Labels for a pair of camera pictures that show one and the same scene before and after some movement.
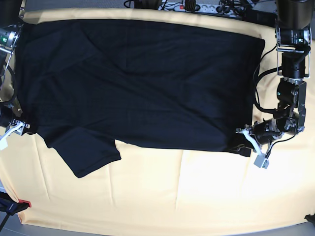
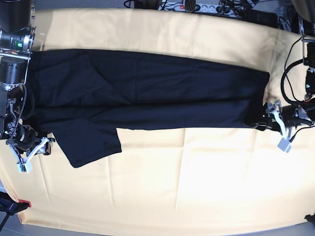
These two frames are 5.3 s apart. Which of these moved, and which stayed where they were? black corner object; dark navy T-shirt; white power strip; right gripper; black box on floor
Moved: right gripper; dark navy T-shirt
Stayed: white power strip; black corner object; black box on floor
